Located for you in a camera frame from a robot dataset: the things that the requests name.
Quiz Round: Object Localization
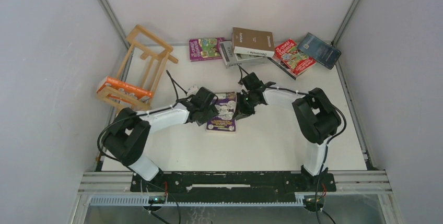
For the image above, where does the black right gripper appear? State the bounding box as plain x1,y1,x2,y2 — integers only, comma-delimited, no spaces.
233,92,257,121

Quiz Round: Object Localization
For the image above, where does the grey ianra book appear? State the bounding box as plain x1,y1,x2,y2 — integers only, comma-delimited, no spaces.
218,41,268,68

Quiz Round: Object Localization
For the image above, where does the orange Treehouse book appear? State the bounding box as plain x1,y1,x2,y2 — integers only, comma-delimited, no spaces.
96,76,153,102

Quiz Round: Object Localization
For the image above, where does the wooden book rack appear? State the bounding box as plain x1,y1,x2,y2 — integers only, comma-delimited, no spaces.
96,25,179,112

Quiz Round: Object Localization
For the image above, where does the brown white Decorate book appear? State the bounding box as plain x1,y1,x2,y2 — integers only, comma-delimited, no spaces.
231,27,275,57

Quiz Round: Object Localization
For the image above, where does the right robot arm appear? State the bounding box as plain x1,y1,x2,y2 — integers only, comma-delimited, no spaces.
233,73,347,191

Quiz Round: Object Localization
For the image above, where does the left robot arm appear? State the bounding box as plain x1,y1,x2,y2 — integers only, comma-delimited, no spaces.
98,87,218,191

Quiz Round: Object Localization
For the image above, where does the purple white cartoon book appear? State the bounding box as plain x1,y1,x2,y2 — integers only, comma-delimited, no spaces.
206,92,237,133

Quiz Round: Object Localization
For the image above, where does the purple Treehouse book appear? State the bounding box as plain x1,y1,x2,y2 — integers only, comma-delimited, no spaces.
189,37,225,62

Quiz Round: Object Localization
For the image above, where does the dark floral book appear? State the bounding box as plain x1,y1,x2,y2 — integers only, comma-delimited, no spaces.
267,56,297,80

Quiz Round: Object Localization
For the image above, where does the red Treehouse book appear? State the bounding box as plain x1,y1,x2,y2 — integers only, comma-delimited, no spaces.
274,39,316,76

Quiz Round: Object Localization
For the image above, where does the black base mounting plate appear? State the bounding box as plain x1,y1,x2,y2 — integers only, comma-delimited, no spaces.
130,171,337,204

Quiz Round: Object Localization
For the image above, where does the dark blue book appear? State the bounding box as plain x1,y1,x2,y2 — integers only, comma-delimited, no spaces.
297,32,342,69

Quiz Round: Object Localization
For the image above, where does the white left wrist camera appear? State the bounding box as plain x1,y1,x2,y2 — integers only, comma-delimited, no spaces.
188,85,199,95

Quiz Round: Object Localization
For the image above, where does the aluminium frame rail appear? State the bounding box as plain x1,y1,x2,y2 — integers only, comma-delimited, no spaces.
78,171,392,207

